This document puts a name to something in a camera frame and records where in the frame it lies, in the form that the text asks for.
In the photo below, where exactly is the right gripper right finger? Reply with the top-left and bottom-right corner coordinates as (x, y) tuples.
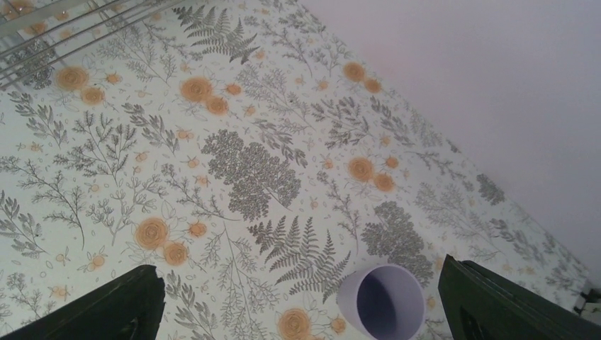
(438, 255), (600, 340)

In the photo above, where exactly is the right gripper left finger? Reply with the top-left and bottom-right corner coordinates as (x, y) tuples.
(1, 265), (166, 339)

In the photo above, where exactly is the lilac cup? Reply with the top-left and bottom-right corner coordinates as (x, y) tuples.
(337, 264), (426, 340)

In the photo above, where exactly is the wire dish rack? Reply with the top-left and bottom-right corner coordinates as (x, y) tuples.
(1, 1), (179, 91)

